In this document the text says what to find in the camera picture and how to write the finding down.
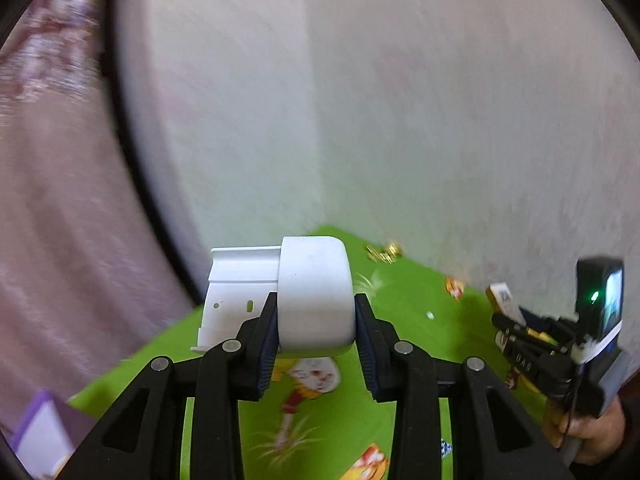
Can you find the person's right hand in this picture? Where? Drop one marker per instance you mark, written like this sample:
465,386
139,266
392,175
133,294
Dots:
600,437

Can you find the green printed tablecloth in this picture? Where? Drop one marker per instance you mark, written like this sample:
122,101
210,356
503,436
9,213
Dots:
316,422

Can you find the purple cardboard storage box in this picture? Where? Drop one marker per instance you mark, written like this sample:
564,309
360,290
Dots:
49,432

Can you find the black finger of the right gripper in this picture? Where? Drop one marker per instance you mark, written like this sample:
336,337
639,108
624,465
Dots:
510,331
530,356

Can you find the white plastic device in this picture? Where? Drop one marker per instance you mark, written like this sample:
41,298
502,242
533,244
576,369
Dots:
315,300

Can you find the black camera with screen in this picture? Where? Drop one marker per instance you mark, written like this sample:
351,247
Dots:
599,306

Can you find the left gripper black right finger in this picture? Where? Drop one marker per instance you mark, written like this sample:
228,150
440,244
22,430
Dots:
492,435

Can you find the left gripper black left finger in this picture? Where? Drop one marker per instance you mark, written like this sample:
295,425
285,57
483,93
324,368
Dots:
140,435

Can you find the pink embroidered curtain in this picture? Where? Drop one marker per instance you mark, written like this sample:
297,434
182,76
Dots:
84,282

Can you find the white and yellow small box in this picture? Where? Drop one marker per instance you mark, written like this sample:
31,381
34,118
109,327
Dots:
502,301

